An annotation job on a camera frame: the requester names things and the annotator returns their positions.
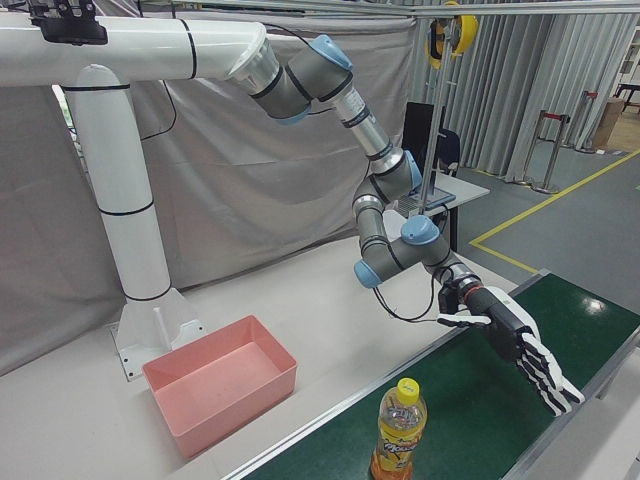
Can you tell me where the green conveyor belt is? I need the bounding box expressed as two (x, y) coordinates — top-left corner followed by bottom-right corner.
(212, 269), (640, 480)
(248, 286), (640, 480)

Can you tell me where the black office chair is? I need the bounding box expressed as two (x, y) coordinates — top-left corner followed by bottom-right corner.
(401, 101), (462, 187)

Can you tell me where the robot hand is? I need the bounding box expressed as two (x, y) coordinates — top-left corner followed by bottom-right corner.
(436, 286), (587, 419)

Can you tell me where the black clamp-mounted camera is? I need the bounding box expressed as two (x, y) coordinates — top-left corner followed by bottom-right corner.
(27, 0), (109, 47)

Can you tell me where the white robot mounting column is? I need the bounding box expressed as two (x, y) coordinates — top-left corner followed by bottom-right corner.
(0, 14), (269, 384)

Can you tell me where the yellow cable reel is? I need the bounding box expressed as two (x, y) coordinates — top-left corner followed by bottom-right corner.
(424, 13), (482, 71)

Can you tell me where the white office desk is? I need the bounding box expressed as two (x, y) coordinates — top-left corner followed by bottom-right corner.
(387, 164), (492, 252)

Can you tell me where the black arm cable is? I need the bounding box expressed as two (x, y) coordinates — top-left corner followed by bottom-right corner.
(370, 267), (444, 322)

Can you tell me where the grey pleated curtain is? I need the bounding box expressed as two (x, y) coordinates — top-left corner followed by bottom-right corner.
(412, 13), (632, 185)

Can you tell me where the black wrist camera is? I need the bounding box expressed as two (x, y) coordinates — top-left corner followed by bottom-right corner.
(437, 279), (467, 317)

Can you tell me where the grey fabric backdrop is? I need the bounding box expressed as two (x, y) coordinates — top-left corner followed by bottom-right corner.
(0, 0), (419, 377)

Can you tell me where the orange juice bottle yellow cap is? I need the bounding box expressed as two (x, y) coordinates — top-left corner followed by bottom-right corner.
(368, 377), (429, 480)

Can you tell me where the black barrier stanchion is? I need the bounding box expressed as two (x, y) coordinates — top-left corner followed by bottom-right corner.
(574, 89), (603, 153)
(530, 109), (572, 195)

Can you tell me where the brown cardboard box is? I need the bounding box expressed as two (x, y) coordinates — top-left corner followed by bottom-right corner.
(593, 97), (629, 151)

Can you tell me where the pink plastic basket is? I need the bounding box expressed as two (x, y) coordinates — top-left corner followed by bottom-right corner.
(141, 314), (299, 460)

